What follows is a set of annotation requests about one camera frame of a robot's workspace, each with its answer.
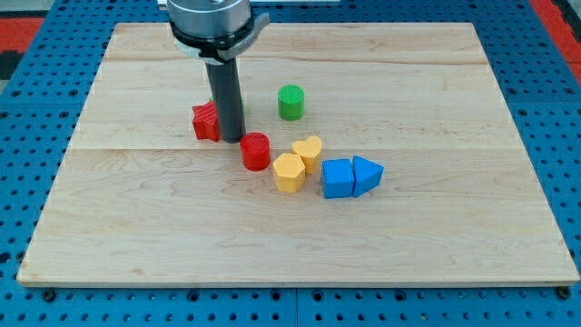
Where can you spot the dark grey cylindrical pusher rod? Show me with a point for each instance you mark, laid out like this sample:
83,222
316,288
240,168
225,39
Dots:
226,93

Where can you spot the red cylinder block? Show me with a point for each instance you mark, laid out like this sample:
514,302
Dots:
255,151

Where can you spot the red star block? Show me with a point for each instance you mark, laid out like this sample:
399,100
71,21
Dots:
205,122

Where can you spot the green cylinder block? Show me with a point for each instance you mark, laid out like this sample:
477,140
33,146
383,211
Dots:
291,102

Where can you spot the yellow heart block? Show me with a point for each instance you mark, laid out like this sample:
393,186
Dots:
309,151

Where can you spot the yellow hexagon block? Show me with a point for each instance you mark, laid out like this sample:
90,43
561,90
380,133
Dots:
289,173

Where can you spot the blue cube block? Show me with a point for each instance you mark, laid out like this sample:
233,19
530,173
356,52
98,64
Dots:
337,178

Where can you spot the light wooden board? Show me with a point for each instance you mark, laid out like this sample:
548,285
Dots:
139,202

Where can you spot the blue triangle block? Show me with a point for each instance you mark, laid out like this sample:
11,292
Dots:
367,175

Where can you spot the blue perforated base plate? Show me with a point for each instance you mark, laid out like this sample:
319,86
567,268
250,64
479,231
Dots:
44,98

